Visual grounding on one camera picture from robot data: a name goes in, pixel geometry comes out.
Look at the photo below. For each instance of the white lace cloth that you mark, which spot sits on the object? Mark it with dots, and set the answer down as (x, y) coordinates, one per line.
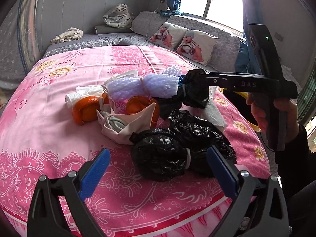
(291, 77)

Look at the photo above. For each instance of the tiger plush toy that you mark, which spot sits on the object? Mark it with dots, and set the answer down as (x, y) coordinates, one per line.
(121, 16)

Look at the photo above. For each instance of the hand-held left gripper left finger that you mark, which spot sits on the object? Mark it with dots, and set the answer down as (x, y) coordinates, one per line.
(96, 172)

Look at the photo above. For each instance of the window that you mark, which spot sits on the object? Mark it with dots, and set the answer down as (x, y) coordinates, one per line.
(217, 0)

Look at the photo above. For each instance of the person's right hand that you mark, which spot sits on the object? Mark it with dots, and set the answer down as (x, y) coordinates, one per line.
(256, 117)

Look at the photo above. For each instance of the grey roll pillow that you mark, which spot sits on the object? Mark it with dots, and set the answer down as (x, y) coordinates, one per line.
(108, 29)

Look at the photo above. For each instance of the pink floral blanket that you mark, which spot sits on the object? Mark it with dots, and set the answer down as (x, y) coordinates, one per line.
(49, 133)

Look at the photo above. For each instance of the baby print pillow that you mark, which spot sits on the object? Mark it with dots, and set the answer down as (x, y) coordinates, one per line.
(195, 45)
(165, 35)

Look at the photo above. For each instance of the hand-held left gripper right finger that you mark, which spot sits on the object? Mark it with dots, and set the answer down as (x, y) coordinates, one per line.
(222, 170)

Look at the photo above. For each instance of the white wall switch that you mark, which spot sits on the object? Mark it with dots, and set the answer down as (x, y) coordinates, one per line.
(279, 37)

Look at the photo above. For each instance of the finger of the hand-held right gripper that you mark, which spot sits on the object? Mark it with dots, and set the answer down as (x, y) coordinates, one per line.
(217, 81)

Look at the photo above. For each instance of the person's right forearm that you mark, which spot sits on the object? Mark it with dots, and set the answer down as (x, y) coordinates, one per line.
(296, 165)

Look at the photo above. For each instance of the grey quilted sofa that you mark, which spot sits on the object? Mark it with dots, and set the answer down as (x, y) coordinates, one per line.
(98, 39)

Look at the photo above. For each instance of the large black plastic bag bundle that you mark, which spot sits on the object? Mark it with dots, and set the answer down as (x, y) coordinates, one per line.
(172, 148)

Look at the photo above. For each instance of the white foam net bundle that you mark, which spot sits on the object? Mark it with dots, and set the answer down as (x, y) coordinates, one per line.
(128, 86)

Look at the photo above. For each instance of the small black plastic bag bundle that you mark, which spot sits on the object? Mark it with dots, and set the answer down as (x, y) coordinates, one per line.
(195, 93)

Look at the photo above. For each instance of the folded printed mattress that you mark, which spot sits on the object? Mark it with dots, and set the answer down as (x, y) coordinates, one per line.
(14, 42)

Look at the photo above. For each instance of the crumpled beige cloth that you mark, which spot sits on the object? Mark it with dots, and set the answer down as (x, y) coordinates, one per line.
(68, 34)

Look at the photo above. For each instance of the yellow rimmed bin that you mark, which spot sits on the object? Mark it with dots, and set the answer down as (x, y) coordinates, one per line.
(237, 106)

